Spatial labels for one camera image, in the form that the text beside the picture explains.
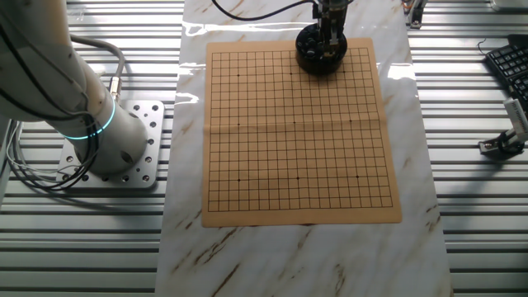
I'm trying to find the grey flat device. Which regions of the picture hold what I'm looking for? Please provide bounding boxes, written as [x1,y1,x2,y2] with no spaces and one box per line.
[489,0,528,12]

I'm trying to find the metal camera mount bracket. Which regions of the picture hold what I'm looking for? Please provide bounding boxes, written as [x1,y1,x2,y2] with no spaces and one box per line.
[478,130,527,158]

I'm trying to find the silver depth camera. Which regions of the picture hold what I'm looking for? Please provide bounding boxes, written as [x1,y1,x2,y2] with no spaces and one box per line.
[502,97,528,144]

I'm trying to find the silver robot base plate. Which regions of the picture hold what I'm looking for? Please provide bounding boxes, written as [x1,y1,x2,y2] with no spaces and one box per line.
[55,100,165,190]

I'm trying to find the pile of black go stones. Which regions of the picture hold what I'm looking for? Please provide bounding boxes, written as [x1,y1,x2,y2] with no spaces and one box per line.
[297,24,346,59]

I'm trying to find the black keyboard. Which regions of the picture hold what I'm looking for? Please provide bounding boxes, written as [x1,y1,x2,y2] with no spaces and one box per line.
[484,34,528,113]

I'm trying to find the thick black camera cable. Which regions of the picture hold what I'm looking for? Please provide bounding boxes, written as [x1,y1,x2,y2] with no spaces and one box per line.
[210,0,318,21]

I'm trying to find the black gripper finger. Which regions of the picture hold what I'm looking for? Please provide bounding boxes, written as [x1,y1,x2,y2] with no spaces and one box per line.
[320,27,336,59]
[334,27,347,53]

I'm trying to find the black cable bundle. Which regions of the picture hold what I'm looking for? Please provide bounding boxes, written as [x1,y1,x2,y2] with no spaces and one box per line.
[0,119,100,193]

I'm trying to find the thin white cables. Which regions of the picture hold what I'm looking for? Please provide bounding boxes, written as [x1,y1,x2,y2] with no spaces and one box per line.
[2,121,63,193]

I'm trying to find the black round stone bowl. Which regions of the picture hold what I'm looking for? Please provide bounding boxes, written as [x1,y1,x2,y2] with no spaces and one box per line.
[295,22,348,77]

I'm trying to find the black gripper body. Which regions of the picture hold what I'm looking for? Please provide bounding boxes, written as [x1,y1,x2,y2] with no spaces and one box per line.
[316,0,351,30]

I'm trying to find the tan go board mat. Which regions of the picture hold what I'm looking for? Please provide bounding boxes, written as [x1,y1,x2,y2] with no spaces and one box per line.
[200,37,403,229]

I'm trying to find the white marble pattern sheet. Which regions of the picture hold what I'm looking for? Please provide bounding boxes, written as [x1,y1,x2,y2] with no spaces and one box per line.
[154,0,455,297]

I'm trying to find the metal mount bracket with wires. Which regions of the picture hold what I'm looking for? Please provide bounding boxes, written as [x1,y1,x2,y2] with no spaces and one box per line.
[405,0,429,30]

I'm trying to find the thick grey base cable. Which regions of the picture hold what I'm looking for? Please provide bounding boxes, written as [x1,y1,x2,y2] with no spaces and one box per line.
[68,35,127,103]

